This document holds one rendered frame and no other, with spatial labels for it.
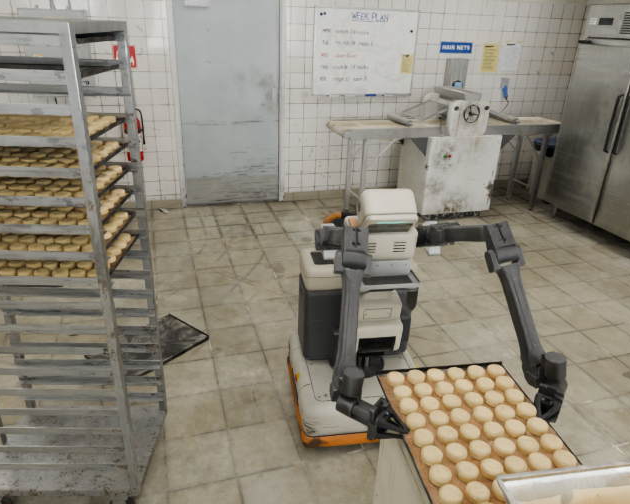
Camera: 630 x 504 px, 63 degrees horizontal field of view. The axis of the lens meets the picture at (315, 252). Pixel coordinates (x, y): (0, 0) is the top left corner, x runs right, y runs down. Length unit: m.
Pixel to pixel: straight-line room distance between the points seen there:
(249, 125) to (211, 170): 0.61
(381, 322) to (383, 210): 0.53
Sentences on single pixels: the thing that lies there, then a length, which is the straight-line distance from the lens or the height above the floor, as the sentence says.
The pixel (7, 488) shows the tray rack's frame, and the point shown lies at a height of 0.15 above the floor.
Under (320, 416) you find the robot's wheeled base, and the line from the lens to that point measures 2.39.
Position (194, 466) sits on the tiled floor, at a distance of 2.56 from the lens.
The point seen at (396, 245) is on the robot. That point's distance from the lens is 2.09.
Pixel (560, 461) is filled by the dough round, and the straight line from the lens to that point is 1.42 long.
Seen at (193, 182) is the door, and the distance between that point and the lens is 5.53.
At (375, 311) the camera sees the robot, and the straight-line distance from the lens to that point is 2.21.
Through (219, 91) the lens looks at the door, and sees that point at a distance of 5.37.
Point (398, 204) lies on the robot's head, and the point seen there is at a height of 1.22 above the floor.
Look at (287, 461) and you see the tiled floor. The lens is 2.54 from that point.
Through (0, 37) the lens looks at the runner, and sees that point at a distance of 1.68.
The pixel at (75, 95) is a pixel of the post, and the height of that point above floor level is 1.64.
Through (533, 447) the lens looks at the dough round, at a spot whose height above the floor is 0.92.
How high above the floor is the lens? 1.85
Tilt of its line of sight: 24 degrees down
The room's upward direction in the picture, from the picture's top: 2 degrees clockwise
